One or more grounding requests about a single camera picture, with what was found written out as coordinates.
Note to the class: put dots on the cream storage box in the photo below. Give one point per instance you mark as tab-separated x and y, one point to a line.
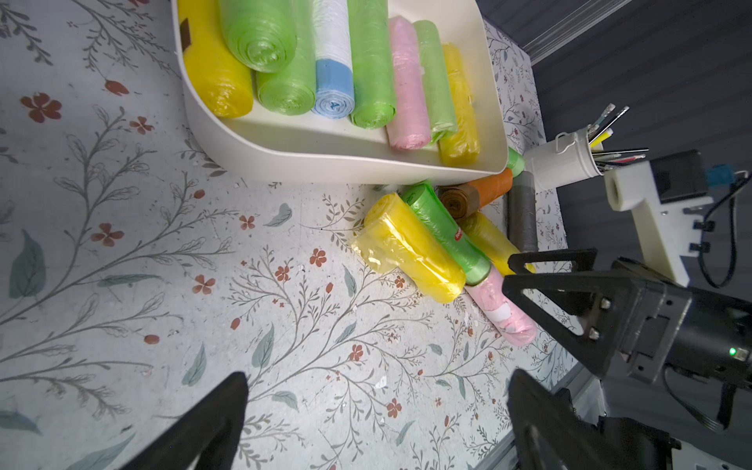
265	146

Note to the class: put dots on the green labelled trash bag roll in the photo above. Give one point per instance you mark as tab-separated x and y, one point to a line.
423	201

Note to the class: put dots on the light green trash bag roll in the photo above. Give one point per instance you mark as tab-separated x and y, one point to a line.
261	34
435	81
375	99
291	92

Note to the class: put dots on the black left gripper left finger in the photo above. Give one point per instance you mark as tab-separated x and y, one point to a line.
207	437

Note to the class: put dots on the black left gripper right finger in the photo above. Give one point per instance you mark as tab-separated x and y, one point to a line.
548	435

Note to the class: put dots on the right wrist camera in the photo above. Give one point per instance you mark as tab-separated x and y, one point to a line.
668	198

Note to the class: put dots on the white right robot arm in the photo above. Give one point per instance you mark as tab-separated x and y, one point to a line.
633	444

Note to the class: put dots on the orange trash bag roll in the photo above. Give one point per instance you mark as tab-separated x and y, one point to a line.
465	199

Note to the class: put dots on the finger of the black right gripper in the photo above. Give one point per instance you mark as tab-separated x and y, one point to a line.
580	259
586	313

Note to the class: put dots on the yellow trash bag roll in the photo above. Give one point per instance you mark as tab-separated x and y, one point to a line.
224	84
463	147
490	240
393	237

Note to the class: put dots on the white pen cup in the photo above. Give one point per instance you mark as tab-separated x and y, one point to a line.
577	156

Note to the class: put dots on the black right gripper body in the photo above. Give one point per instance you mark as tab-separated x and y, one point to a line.
659	324

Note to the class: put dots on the pink trash bag roll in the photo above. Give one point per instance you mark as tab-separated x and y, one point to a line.
513	324
410	129

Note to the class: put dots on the white blue trash bag roll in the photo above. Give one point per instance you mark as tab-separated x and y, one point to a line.
333	59

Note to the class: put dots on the grey trash bag roll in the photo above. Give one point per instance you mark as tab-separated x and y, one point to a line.
521	213

